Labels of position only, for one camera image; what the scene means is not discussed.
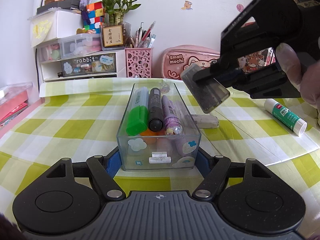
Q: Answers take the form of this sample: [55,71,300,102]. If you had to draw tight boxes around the grey pencil lead case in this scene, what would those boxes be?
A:
[180,63,230,114]

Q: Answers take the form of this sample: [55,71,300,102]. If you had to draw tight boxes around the pink orange tall highlighter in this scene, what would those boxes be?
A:
[139,129,158,145]

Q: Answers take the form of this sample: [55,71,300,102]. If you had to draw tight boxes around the purple cartoon pen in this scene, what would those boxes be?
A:
[162,95,183,135]

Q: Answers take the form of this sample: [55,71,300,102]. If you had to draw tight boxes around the green cap highlighter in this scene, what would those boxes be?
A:
[126,87,149,136]

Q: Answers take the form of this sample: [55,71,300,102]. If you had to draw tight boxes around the clear acrylic organizer box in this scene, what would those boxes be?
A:
[117,82,201,171]

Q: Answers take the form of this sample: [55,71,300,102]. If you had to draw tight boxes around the black marker pen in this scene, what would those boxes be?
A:
[148,88,164,132]

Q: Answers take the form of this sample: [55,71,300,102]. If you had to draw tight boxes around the gloved right hand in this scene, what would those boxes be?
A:
[276,43,320,126]

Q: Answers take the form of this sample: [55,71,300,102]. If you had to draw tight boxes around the boxed book set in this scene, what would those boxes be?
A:
[238,48,276,74]

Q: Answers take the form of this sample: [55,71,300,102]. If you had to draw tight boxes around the grey kneaded eraser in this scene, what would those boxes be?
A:
[191,114,219,129]

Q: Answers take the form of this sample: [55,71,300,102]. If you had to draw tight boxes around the pink cat pencil case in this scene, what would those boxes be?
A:
[161,45,220,80]

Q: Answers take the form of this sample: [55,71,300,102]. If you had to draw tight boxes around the green checked tablecloth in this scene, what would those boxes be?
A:
[1,78,319,237]

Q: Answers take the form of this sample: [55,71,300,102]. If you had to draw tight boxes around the white green glue stick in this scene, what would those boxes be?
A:
[264,99,307,136]

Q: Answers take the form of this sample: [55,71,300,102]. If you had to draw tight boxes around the pink perforated pen holder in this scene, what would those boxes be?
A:
[125,48,153,78]

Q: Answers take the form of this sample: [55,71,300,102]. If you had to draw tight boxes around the wooden framed calligraphy sign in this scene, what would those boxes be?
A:
[101,25,124,48]

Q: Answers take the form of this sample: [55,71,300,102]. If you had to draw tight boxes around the pink folder stack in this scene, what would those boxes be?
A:
[0,82,33,129]

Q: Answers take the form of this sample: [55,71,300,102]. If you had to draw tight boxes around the lucky bamboo plant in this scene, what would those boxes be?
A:
[99,0,141,26]

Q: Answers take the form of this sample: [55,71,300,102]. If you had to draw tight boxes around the clear plastic storage drawer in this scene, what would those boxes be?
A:
[37,33,101,62]

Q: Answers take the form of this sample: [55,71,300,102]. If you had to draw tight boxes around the colourful rubik cube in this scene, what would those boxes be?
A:
[82,1,106,34]

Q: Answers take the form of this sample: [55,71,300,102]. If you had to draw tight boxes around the white desktop drawer unit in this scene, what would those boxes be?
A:
[29,8,127,83]

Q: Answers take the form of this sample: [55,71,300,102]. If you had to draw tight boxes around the black flat box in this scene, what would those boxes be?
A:
[36,0,80,15]

